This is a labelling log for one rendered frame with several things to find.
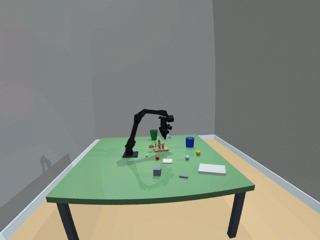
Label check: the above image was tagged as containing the white flat square plate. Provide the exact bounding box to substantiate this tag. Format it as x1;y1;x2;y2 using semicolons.
163;159;173;164

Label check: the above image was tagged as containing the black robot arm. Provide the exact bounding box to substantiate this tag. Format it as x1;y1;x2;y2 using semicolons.
125;109;174;157

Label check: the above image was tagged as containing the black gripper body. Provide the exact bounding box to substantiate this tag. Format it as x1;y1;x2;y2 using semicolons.
159;123;169;134

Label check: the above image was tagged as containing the dark green cup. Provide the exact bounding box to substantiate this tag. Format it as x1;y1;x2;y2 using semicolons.
150;129;158;141

